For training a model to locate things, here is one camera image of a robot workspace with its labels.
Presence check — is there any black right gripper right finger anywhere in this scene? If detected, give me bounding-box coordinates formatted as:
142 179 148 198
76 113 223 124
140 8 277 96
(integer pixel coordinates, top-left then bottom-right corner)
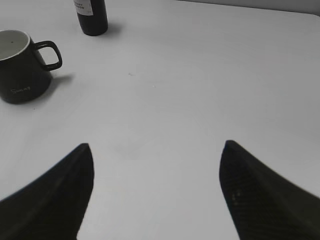
219 140 320 240

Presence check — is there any black mug white interior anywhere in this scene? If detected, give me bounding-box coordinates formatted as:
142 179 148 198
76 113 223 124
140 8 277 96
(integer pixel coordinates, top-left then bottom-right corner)
0 29 63 104

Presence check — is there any red wine bottle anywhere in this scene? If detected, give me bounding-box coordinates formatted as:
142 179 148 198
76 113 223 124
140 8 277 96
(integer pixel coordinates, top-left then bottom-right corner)
73 0 108 36

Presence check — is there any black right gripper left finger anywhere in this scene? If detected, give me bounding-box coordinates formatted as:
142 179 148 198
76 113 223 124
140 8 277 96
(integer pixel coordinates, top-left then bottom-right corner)
0 143 95 240

